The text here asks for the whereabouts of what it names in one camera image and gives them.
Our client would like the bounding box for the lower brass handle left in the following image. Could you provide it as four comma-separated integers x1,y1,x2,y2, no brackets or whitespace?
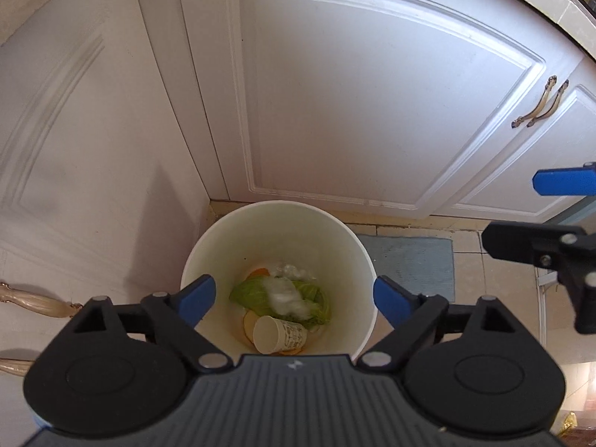
0,358,34,377

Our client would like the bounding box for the grey floor mat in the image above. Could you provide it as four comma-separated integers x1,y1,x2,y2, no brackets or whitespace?
359,234,456,302

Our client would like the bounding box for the printed white paper cup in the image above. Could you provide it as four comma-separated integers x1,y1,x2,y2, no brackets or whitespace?
253,316,308,355

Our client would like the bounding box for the brass cabinet handle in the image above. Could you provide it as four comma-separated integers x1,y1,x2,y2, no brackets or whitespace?
510,73,558,130
525,79,570,129

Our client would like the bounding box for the brass handle left cabinet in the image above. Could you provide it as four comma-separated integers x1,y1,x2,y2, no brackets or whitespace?
0,283,83,318

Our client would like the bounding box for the plastic wrap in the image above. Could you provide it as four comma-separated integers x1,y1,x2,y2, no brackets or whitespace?
263,264,322,322

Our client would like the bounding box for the white trash bin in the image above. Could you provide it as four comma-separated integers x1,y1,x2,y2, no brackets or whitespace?
181,201,378,360

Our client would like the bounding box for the white corner cabinet door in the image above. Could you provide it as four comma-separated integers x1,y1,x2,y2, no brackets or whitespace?
1,0,223,302

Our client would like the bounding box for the large green cabbage leaf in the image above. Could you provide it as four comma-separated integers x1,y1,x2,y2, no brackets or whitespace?
229,276,332,330

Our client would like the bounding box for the adjacent white cabinet door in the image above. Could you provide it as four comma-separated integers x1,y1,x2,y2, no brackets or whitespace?
437,58,595,223

